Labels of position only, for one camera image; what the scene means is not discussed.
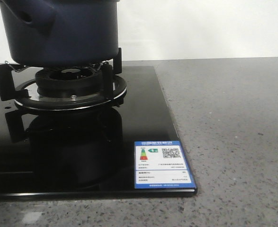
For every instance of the black pot support grate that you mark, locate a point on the black pot support grate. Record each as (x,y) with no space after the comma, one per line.
(26,95)

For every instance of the dark blue cooking pot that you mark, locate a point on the dark blue cooking pot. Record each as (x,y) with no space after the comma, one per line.
(55,33)

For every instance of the black glass gas stove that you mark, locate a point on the black glass gas stove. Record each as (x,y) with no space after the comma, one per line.
(83,154)

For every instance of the blue white energy label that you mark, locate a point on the blue white energy label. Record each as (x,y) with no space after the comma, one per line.
(162,165)

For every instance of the black round gas burner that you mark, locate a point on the black round gas burner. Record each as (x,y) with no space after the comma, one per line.
(64,83)

